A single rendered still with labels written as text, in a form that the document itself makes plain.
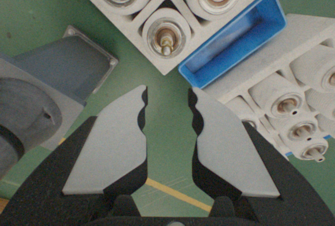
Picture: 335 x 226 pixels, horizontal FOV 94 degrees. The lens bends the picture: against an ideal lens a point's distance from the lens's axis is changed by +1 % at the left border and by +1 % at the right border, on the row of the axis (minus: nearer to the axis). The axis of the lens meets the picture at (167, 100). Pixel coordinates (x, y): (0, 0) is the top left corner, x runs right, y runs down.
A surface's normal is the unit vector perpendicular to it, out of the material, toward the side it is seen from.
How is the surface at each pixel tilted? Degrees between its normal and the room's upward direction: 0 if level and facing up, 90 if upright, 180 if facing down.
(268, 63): 90
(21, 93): 72
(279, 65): 0
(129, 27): 0
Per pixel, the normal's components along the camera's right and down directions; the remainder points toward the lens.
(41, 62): 0.66, -0.63
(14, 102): 0.63, -0.44
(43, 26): 0.01, 0.54
